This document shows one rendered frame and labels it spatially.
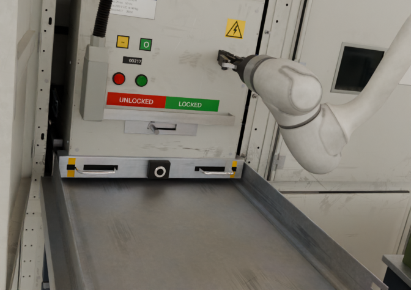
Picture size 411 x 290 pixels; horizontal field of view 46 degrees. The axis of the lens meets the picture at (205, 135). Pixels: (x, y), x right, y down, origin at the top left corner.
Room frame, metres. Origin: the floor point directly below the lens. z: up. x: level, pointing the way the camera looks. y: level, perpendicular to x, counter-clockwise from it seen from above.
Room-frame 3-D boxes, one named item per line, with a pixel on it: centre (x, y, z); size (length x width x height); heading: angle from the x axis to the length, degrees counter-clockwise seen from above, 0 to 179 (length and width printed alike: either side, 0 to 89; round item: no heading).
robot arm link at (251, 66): (1.10, -0.11, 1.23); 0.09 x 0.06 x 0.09; 114
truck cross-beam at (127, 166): (1.30, 0.13, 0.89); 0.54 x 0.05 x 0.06; 114
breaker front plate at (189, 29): (1.29, 0.12, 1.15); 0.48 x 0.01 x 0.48; 114
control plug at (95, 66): (1.14, 0.29, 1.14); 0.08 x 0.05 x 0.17; 24
